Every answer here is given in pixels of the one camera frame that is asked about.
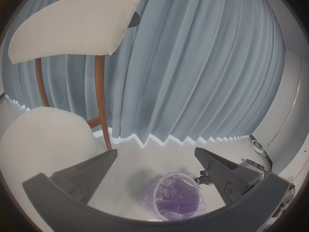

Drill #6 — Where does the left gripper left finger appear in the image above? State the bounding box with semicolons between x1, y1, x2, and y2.
49;149;118;203

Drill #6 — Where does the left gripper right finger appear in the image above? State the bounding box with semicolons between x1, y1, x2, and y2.
194;147;263;206

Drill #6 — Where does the purple plastic bag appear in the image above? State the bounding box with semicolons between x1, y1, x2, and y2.
142;171;207;221

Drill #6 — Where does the white trash bin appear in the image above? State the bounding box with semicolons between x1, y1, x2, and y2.
144;174;206;221

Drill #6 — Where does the white cushioned wooden chair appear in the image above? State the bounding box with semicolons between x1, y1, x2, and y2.
0;0;143;178

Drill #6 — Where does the pale blue curtain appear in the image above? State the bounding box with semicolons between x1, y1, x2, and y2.
2;0;286;145

